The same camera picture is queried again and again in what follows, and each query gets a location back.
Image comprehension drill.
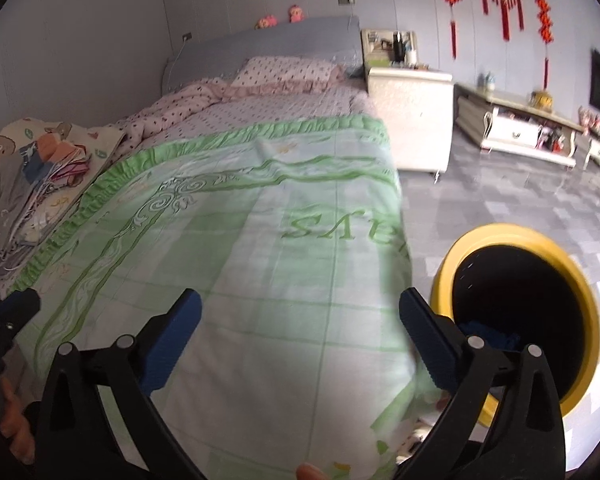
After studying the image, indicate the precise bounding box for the cream desktop organizer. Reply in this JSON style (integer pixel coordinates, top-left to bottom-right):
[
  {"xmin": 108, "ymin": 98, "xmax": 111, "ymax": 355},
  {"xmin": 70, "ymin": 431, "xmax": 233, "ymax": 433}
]
[{"xmin": 361, "ymin": 29, "xmax": 418, "ymax": 68}]

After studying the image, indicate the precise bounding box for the yellow-rimmed trash bin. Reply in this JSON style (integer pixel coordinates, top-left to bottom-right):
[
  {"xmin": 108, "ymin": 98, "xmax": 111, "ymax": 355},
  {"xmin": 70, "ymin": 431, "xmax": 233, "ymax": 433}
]
[{"xmin": 430, "ymin": 223, "xmax": 600, "ymax": 426}]

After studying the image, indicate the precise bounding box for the person's left hand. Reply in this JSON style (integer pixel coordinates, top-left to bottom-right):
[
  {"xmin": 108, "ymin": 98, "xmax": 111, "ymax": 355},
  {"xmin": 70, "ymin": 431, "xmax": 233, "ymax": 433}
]
[{"xmin": 0, "ymin": 389, "xmax": 37, "ymax": 463}]

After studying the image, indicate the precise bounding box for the blue cloth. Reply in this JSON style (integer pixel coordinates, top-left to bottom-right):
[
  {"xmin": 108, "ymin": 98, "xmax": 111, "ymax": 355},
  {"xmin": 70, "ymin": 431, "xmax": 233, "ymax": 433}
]
[{"xmin": 457, "ymin": 320, "xmax": 523, "ymax": 352}]

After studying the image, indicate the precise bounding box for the pink polka-dot duvet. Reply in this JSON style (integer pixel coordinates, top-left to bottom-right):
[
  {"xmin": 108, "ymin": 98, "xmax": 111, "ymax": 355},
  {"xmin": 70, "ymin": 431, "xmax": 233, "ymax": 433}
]
[{"xmin": 115, "ymin": 77, "xmax": 241, "ymax": 157}]

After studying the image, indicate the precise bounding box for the pink polka-dot pillow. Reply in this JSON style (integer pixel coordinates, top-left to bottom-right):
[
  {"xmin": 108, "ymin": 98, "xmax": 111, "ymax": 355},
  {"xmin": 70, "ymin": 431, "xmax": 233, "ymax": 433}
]
[{"xmin": 230, "ymin": 56, "xmax": 346, "ymax": 94}]

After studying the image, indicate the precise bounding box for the white nightstand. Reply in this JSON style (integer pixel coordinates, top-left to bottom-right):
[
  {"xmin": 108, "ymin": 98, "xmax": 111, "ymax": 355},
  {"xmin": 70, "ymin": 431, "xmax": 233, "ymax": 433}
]
[{"xmin": 367, "ymin": 67, "xmax": 455, "ymax": 177}]

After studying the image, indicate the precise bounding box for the white coffee table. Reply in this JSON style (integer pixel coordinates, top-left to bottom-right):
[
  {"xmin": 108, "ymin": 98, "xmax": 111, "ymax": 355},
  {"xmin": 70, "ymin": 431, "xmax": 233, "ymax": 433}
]
[{"xmin": 455, "ymin": 82, "xmax": 583, "ymax": 168}]

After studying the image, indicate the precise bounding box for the green patterned quilt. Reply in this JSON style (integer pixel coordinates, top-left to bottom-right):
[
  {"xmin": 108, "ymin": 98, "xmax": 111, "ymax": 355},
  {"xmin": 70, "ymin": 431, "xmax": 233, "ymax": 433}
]
[{"xmin": 5, "ymin": 114, "xmax": 446, "ymax": 480}]

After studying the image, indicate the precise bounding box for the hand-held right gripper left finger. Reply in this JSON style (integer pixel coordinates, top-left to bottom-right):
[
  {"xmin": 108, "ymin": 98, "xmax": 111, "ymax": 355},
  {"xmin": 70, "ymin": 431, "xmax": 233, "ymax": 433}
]
[{"xmin": 35, "ymin": 289, "xmax": 202, "ymax": 480}]

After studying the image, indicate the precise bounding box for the grey bed headboard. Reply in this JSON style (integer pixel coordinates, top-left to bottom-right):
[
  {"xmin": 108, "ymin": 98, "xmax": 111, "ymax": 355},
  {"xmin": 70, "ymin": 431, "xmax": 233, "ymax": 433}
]
[{"xmin": 162, "ymin": 15, "xmax": 363, "ymax": 93}]

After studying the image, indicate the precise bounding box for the pink polka-dot bed sheet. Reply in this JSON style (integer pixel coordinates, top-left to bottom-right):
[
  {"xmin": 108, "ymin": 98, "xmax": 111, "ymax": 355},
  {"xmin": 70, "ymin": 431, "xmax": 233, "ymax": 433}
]
[{"xmin": 125, "ymin": 82, "xmax": 381, "ymax": 161}]

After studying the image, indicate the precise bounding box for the stack of folded clothes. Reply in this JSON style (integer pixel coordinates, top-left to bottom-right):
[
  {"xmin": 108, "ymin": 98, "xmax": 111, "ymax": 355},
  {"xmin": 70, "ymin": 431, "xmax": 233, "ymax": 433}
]
[{"xmin": 0, "ymin": 132, "xmax": 93, "ymax": 281}]

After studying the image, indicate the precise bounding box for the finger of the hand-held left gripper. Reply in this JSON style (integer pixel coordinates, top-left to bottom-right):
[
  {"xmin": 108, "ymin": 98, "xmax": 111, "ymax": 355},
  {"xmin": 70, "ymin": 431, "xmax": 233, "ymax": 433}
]
[{"xmin": 0, "ymin": 287, "xmax": 42, "ymax": 356}]

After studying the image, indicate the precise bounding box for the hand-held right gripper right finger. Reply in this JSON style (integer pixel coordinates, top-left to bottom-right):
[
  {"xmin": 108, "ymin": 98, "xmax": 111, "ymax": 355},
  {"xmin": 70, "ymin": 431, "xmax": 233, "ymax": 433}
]
[{"xmin": 395, "ymin": 286, "xmax": 567, "ymax": 480}]

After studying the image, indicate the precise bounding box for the red bag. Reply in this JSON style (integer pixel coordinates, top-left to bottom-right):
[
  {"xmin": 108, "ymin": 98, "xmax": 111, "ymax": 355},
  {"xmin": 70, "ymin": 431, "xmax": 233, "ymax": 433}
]
[{"xmin": 542, "ymin": 127, "xmax": 566, "ymax": 153}]

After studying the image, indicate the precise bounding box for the person's right hand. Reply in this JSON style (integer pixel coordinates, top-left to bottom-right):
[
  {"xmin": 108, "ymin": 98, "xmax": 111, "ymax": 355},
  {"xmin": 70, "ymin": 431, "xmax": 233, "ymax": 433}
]
[{"xmin": 296, "ymin": 463, "xmax": 332, "ymax": 480}]

